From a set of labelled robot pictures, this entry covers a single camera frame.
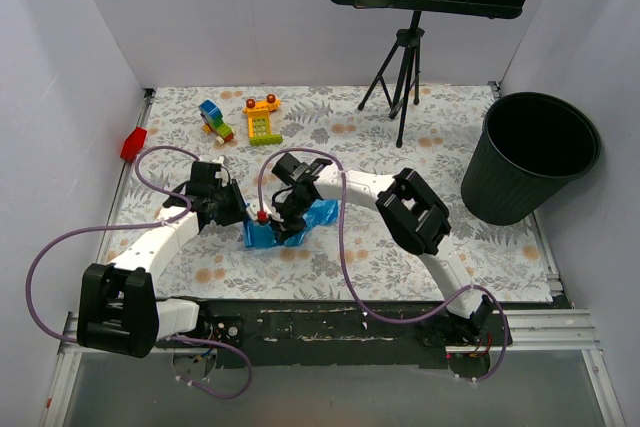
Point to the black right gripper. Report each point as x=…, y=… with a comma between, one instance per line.
x=291, y=217

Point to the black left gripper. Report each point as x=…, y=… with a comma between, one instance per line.
x=239, y=204

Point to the blue trash bag roll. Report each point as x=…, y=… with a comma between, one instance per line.
x=321, y=213

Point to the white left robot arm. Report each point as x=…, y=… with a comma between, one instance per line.
x=119, y=311

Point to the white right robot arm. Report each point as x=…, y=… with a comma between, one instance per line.
x=414, y=215

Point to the black ribbed trash bin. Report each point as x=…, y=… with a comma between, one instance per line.
x=531, y=146

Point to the yellow toy block house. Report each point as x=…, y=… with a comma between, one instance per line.
x=258, y=120

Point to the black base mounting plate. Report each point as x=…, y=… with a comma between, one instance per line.
x=276, y=333

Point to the floral patterned table mat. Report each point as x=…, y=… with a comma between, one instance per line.
x=437, y=141

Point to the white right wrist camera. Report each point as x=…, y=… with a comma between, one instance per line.
x=267, y=211

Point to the red block on rail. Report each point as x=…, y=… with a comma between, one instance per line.
x=133, y=144

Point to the aluminium frame rail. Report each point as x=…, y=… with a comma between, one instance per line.
x=552, y=374

